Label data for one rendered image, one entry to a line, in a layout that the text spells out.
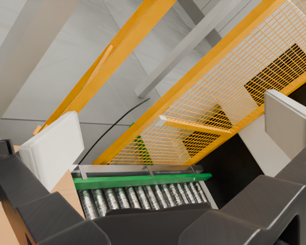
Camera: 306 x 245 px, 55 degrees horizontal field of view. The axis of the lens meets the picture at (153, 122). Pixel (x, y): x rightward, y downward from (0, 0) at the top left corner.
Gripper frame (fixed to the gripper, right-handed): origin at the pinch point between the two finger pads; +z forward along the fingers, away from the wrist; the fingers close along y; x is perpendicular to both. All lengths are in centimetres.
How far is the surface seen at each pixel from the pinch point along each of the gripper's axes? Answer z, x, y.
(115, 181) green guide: 133, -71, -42
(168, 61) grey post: 354, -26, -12
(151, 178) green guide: 157, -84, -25
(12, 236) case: 48, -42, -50
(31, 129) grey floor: 199, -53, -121
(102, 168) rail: 140, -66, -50
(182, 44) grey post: 350, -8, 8
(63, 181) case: 74, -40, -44
